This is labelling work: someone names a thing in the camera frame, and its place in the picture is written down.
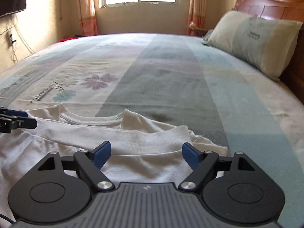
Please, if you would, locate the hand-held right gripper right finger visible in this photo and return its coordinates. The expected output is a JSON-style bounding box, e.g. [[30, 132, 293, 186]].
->
[[179, 142, 257, 193]]

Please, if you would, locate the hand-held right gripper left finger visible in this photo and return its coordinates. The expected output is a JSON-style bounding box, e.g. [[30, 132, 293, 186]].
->
[[37, 141, 115, 194]]

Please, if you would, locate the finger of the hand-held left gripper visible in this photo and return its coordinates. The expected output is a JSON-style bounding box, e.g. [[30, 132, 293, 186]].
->
[[0, 108, 29, 118], [0, 114, 38, 130]]

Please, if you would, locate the white printed sweatshirt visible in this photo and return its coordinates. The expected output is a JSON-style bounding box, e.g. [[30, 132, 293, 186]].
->
[[0, 103, 229, 219]]

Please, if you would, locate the pastel striped bed sheet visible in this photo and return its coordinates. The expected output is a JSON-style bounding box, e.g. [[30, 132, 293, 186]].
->
[[0, 32, 304, 228]]

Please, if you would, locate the red item on floor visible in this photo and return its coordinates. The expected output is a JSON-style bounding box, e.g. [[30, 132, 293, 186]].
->
[[59, 36, 82, 43]]

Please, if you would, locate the grey-blue cloth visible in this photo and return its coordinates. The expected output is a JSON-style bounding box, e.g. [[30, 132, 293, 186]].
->
[[202, 28, 215, 46]]

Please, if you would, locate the orange patterned curtain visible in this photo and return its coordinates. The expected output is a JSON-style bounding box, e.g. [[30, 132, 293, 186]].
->
[[76, 0, 99, 36], [187, 0, 210, 36]]

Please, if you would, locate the pale green striped pillow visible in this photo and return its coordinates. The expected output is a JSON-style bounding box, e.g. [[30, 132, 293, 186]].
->
[[205, 11, 303, 82]]

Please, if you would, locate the wooden headboard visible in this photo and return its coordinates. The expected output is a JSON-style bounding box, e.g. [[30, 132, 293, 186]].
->
[[234, 0, 304, 100]]

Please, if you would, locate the black cable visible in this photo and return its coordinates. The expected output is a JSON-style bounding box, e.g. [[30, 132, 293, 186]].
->
[[0, 212, 15, 224]]

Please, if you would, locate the wall-mounted black television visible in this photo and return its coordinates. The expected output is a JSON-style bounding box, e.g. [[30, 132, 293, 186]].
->
[[0, 0, 27, 17]]

